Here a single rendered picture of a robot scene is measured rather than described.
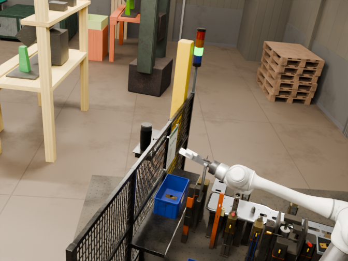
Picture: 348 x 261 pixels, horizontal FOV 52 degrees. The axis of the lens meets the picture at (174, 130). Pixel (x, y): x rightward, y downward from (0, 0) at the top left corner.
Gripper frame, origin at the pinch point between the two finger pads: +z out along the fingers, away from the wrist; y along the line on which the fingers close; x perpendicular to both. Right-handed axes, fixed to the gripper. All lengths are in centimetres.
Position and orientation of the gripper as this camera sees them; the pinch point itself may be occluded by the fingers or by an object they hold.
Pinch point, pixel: (184, 151)
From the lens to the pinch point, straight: 197.9
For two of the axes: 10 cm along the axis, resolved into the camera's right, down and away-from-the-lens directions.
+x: 4.6, -8.8, -0.6
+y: 2.6, 0.7, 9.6
